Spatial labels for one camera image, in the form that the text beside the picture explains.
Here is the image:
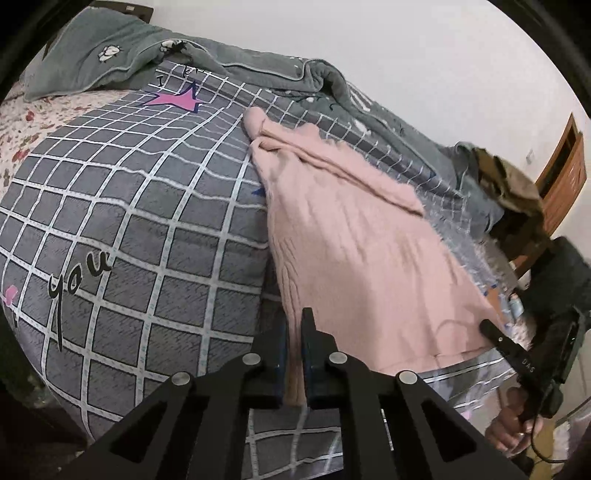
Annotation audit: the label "grey-green fleece blanket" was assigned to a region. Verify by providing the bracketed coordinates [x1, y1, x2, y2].
[25, 7, 504, 238]

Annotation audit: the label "brown wooden door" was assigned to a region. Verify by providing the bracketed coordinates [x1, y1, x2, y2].
[512, 112, 588, 278]

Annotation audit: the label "white wall switch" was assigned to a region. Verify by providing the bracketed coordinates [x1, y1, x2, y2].
[526, 149, 535, 165]

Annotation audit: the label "black garment on chair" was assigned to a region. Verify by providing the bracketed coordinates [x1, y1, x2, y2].
[514, 236, 590, 336]

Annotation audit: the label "grey checked star quilt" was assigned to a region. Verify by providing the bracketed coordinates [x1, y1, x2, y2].
[0, 59, 523, 480]

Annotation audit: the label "brown folded clothes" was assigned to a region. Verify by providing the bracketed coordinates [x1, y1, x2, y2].
[475, 148, 543, 217]

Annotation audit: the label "person's right hand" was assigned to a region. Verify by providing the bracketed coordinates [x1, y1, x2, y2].
[485, 387, 544, 457]

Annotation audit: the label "pink knit sweater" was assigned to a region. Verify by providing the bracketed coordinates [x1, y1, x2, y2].
[243, 107, 500, 405]

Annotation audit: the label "dark wooden headboard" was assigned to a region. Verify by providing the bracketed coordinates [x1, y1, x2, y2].
[90, 1, 154, 24]

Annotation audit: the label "floral bed sheet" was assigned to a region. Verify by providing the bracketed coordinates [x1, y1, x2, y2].
[0, 81, 128, 195]

